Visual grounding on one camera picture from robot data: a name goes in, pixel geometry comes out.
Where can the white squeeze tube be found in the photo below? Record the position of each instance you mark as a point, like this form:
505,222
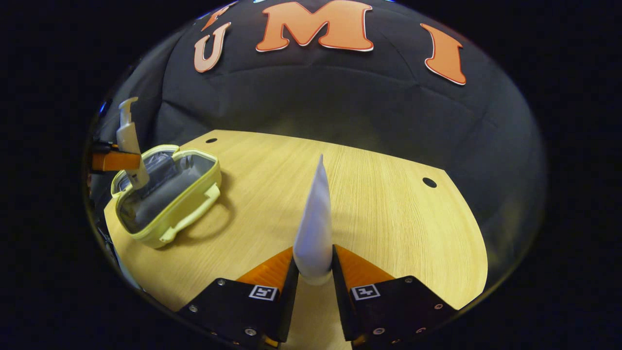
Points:
313,233

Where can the white pump bottle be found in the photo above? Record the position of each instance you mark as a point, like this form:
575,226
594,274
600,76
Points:
127,136

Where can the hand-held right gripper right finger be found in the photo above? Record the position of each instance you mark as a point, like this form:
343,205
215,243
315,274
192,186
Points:
341,306

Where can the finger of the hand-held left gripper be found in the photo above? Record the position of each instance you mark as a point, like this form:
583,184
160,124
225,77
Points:
114,161

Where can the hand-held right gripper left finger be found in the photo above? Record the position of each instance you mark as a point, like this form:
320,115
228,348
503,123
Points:
290,301

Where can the black backdrop cloth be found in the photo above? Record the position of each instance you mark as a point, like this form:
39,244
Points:
340,97

